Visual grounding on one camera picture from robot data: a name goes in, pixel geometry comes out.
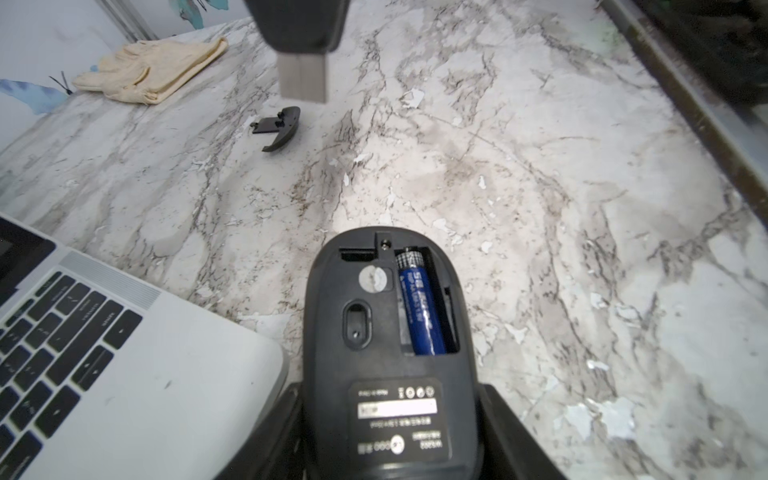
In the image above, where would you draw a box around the black mouse battery cover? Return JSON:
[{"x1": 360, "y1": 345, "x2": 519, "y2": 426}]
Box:
[{"x1": 250, "y1": 106, "x2": 301, "y2": 153}]

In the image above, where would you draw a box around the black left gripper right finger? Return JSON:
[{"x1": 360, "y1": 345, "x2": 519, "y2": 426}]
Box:
[{"x1": 478, "y1": 384, "x2": 566, "y2": 480}]

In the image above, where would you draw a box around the silver open laptop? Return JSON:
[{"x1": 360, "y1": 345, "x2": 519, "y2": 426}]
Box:
[{"x1": 1, "y1": 217, "x2": 289, "y2": 479}]

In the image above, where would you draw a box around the blue AA battery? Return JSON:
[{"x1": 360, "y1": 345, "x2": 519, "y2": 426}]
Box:
[{"x1": 396, "y1": 247, "x2": 447, "y2": 356}]

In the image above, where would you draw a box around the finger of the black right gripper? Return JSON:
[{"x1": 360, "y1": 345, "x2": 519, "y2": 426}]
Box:
[{"x1": 245, "y1": 0, "x2": 350, "y2": 54}]

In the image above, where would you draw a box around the black wireless mouse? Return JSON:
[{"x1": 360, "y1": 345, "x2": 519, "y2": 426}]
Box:
[{"x1": 302, "y1": 226, "x2": 483, "y2": 479}]

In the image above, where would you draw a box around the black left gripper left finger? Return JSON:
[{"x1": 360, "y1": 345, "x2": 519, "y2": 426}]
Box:
[{"x1": 215, "y1": 382, "x2": 303, "y2": 480}]

